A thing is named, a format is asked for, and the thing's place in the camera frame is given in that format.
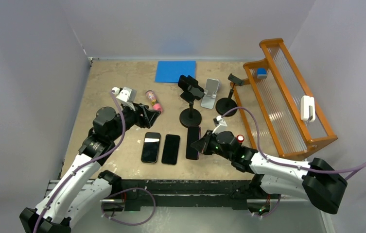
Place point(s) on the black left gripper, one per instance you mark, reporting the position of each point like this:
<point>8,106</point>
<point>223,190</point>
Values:
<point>140,115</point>

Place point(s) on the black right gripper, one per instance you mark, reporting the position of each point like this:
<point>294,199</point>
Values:
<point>202,145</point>

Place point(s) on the black phone purple edge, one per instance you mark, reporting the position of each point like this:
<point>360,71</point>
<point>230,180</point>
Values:
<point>193,135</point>

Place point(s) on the black phone white stripe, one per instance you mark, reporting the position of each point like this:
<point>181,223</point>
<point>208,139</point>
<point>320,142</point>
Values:
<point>150,147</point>

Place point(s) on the black round base phone stand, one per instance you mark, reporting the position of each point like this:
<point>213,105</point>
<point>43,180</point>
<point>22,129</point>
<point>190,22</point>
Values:
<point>191,116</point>

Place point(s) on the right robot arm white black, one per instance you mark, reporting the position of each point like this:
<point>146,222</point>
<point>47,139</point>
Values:
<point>315,181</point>

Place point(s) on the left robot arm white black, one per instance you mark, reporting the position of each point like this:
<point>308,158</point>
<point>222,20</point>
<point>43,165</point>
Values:
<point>79,173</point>

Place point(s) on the white silver phone stand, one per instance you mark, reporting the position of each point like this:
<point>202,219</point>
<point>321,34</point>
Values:
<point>210,93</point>

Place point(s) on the pink patterned bottle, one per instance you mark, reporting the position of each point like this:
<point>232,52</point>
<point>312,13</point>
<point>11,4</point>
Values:
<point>154,100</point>

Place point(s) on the red black emergency button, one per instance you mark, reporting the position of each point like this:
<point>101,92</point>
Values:
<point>240,138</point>

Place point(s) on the blue foam mat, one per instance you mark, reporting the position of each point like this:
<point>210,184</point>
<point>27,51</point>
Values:
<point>170,71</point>

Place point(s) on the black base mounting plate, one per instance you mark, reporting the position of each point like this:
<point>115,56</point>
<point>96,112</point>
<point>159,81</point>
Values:
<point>234,194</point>

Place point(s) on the orange wooden rack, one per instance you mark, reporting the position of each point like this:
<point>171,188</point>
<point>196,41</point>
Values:
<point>275,101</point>

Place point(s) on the blue sponge block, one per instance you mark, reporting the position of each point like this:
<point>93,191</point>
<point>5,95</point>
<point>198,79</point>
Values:
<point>261,73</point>

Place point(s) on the white clip on rack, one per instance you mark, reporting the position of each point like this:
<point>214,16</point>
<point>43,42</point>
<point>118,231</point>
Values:
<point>307,109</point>

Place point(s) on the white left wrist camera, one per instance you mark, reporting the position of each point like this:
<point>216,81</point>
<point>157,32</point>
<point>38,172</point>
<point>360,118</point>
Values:
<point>126,96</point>

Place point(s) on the aluminium frame rail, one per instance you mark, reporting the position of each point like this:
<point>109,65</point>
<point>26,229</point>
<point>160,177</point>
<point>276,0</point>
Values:
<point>73,196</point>

